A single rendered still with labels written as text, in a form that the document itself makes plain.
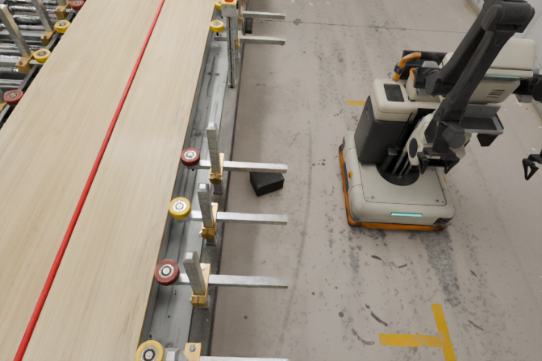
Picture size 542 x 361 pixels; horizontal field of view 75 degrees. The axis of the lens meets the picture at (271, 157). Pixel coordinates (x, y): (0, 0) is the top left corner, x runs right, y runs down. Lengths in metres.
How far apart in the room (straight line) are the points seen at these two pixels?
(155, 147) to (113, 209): 0.32
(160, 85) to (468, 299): 2.11
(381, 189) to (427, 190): 0.29
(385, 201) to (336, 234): 0.39
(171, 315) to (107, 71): 1.22
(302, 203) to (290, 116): 0.84
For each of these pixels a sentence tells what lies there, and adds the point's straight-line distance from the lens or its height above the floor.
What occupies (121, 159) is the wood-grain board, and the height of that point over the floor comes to 0.90.
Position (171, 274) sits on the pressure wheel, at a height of 0.90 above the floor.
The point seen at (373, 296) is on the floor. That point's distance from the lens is 2.31.
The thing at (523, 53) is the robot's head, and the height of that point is 1.36.
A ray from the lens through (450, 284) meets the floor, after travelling 2.52.
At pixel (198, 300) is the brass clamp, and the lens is 1.31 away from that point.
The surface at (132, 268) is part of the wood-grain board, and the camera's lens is 1.33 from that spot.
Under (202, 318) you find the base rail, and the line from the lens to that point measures 1.44.
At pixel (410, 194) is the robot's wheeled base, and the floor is 0.28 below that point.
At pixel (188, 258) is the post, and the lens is 1.05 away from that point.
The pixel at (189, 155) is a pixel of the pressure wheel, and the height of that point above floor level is 0.91.
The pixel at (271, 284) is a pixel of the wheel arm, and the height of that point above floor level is 0.85.
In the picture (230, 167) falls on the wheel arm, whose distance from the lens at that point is 1.55.
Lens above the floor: 2.09
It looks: 52 degrees down
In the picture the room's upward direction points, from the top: 5 degrees clockwise
